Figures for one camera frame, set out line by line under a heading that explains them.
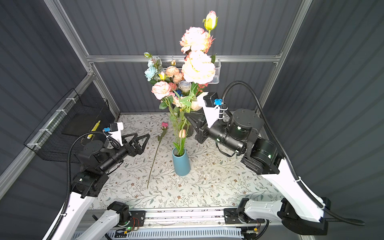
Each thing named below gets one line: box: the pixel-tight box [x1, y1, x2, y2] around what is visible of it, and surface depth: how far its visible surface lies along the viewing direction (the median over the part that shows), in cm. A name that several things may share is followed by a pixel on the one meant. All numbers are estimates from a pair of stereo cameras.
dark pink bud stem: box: [147, 122, 169, 189], surface depth 107 cm
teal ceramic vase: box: [172, 147, 191, 177], surface depth 77 cm
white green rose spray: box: [144, 52, 163, 85], surface depth 76 cm
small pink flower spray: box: [151, 81, 193, 157], surface depth 65 cm
